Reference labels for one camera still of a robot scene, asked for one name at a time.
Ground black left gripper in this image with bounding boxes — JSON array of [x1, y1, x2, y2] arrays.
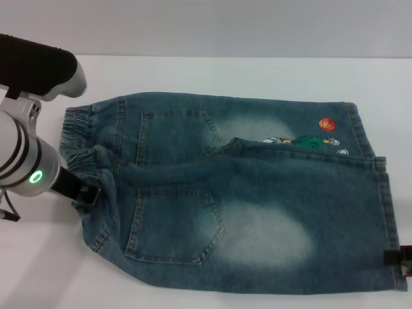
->
[[51, 167, 101, 209]]

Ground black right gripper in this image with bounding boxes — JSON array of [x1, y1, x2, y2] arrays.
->
[[383, 245, 412, 277]]

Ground blue denim shorts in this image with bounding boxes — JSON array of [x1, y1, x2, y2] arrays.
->
[[59, 91, 402, 299]]

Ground black cable with plug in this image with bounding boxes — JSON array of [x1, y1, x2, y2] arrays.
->
[[0, 189, 22, 221]]

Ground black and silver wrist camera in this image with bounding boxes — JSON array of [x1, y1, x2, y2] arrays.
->
[[0, 33, 88, 102]]

